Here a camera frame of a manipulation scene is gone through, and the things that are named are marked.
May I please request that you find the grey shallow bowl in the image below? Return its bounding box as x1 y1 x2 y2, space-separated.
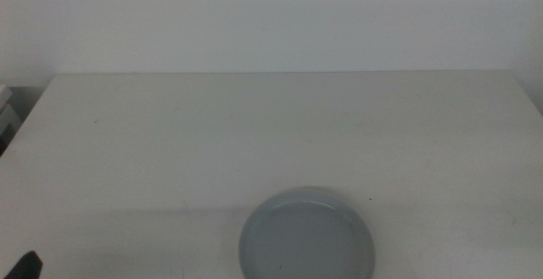
238 186 377 279

